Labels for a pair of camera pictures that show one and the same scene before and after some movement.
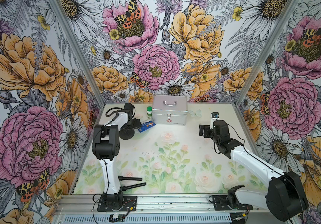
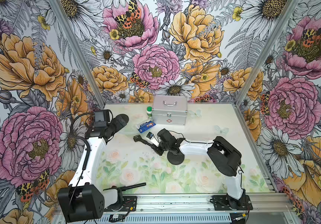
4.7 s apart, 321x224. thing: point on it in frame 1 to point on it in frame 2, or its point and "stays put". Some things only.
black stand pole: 124,188 stays put
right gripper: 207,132 to 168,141
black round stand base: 127,134 to 176,159
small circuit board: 116,217 stays put
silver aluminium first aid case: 170,109 stays put
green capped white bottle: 149,112 stays put
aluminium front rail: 84,204 stays put
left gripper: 136,124 to 116,130
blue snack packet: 146,125 stays put
